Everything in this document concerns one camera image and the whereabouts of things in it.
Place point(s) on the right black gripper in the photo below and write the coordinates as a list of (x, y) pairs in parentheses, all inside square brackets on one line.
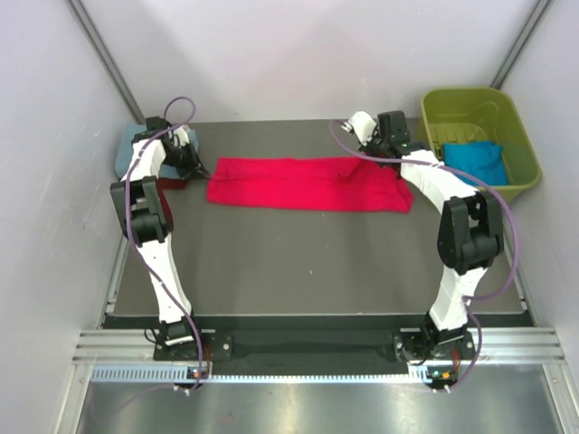
[(366, 149)]

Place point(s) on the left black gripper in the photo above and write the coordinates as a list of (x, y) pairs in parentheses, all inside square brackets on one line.
[(194, 162)]

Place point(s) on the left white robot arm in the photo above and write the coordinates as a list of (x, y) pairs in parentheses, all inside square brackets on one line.
[(147, 223)]

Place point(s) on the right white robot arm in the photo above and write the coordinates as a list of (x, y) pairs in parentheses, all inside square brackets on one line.
[(470, 234)]

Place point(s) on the folded dark red t shirt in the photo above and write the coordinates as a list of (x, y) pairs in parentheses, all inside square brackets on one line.
[(172, 184)]

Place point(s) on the folded light blue t shirt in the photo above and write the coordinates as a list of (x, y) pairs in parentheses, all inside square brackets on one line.
[(125, 152)]

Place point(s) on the blue t shirt in bin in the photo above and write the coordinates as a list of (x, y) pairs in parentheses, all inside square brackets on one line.
[(482, 159)]

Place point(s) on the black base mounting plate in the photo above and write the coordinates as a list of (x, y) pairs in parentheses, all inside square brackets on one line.
[(389, 345)]

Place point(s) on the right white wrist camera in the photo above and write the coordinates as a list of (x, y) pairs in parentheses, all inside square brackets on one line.
[(362, 126)]

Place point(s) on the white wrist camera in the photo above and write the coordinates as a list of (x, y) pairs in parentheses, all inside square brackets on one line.
[(180, 136), (362, 126)]

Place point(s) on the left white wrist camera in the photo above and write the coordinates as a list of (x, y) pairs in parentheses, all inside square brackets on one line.
[(180, 136)]

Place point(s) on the aluminium frame rail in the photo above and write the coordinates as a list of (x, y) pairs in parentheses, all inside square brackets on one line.
[(492, 345)]

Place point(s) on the slotted grey cable duct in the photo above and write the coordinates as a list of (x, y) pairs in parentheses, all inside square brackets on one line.
[(187, 375)]

